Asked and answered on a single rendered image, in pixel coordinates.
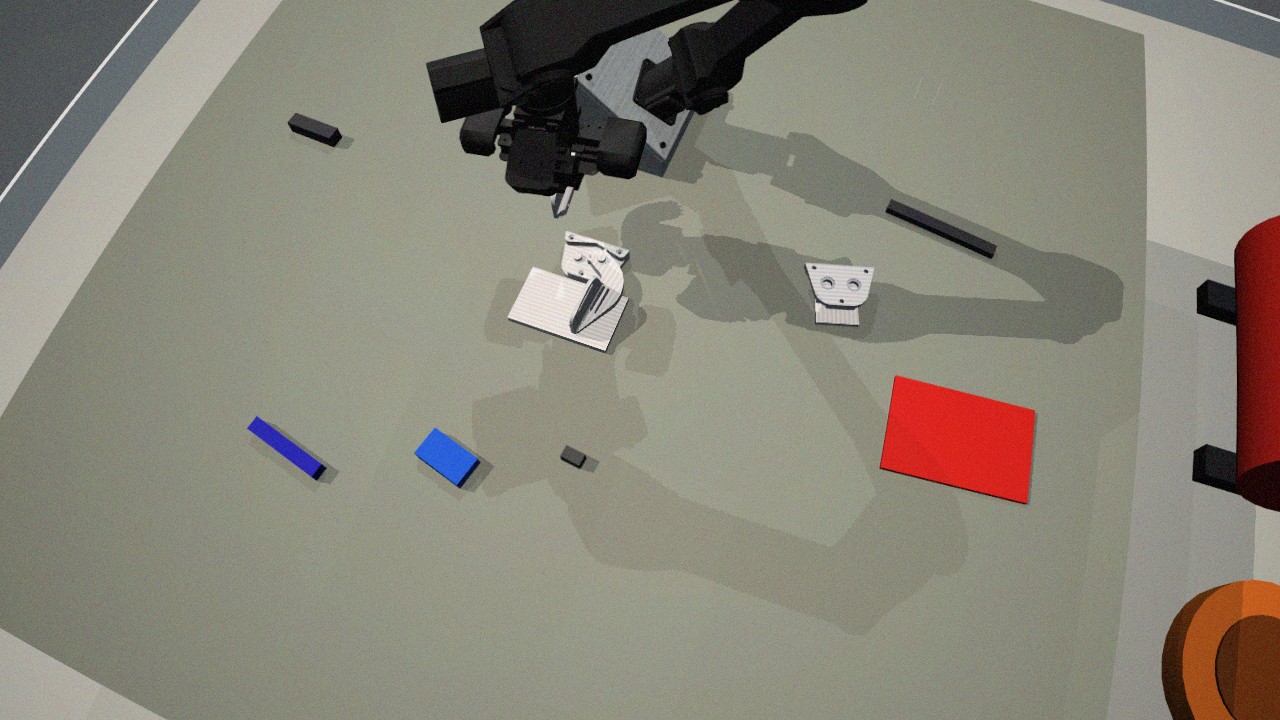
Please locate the red flat plate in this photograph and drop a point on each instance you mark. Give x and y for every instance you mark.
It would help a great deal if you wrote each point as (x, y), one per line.
(960, 440)

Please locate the blue rectangular block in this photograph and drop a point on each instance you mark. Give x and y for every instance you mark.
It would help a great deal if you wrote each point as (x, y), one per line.
(447, 458)

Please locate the blue rectangular bar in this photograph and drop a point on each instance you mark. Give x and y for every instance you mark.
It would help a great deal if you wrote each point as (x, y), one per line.
(284, 446)

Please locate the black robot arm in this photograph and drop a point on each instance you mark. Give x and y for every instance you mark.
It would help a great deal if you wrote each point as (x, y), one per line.
(534, 48)

